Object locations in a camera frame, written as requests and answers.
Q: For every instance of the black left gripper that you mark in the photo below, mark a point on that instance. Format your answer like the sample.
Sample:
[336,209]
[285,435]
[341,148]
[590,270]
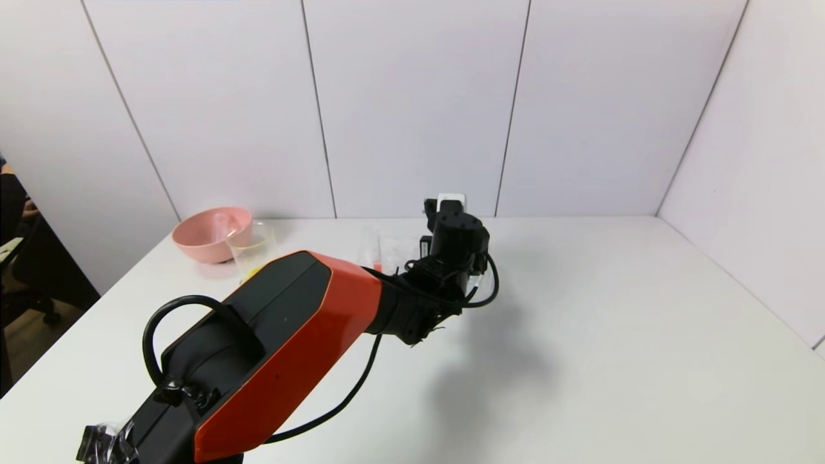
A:
[430,209]

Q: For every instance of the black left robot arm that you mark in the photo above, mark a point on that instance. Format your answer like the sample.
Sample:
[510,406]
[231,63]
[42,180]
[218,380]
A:
[290,335]

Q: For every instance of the clear acrylic test tube rack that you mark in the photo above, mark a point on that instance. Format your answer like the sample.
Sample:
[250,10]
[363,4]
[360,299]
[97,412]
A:
[401,248]

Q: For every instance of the test tube with red pigment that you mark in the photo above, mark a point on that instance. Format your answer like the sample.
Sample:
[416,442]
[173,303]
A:
[377,263]

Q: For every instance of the clear plastic beaker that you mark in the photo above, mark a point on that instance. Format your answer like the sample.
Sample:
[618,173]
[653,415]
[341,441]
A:
[256,248]

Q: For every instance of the bystander bare hand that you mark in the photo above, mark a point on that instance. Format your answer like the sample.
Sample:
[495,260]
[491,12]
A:
[29,209]

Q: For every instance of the pink plastic bowl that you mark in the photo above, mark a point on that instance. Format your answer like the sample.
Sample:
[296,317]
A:
[193,243]

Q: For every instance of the seated person black clothes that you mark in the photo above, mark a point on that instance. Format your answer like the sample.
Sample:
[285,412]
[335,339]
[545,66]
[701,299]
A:
[9,193]

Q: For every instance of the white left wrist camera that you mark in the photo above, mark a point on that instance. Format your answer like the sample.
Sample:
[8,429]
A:
[451,197]

